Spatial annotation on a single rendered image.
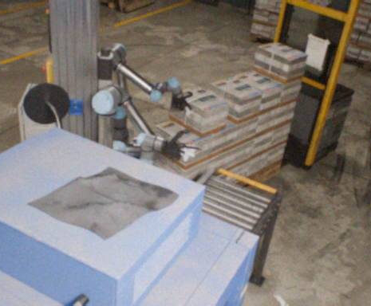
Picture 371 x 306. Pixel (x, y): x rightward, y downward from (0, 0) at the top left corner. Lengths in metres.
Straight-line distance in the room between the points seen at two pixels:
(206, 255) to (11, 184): 0.61
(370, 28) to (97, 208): 7.42
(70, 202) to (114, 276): 0.29
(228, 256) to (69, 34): 1.76
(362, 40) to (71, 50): 6.27
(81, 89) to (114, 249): 1.86
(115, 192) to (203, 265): 0.36
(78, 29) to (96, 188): 1.59
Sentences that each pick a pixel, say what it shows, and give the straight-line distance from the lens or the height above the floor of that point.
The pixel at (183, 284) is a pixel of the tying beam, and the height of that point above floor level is 1.54.
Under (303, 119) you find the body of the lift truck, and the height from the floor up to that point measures 0.48.
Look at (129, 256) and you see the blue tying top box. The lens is 1.16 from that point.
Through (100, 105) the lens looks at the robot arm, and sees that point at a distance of 2.61.
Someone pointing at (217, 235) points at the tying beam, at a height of 1.54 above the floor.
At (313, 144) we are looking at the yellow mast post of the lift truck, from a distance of 4.80.
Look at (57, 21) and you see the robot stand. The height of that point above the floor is 1.74.
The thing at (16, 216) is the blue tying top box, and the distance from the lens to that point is 1.29.
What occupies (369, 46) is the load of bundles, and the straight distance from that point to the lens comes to 8.40.
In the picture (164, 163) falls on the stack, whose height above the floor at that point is 0.54.
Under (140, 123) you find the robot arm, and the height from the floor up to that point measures 1.25.
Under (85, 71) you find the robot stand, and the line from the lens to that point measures 2.87.
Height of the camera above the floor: 2.56
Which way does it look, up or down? 32 degrees down
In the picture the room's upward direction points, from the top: 9 degrees clockwise
